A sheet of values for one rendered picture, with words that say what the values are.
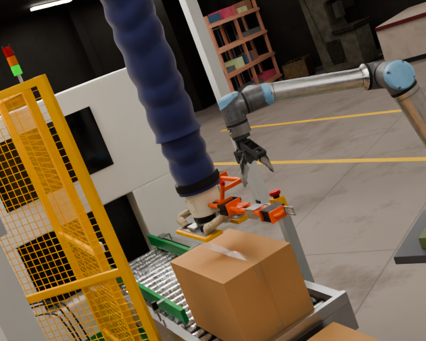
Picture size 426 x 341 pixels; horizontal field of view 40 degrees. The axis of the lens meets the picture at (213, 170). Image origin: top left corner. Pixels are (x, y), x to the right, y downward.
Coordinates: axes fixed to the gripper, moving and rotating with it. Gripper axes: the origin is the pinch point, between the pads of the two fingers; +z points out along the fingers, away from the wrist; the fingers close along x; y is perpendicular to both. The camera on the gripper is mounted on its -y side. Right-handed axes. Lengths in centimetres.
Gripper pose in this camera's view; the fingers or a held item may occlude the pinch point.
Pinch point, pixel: (260, 180)
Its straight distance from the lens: 240.7
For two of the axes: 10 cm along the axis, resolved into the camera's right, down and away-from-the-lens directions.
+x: -8.1, 4.1, -4.1
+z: 3.5, 9.1, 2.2
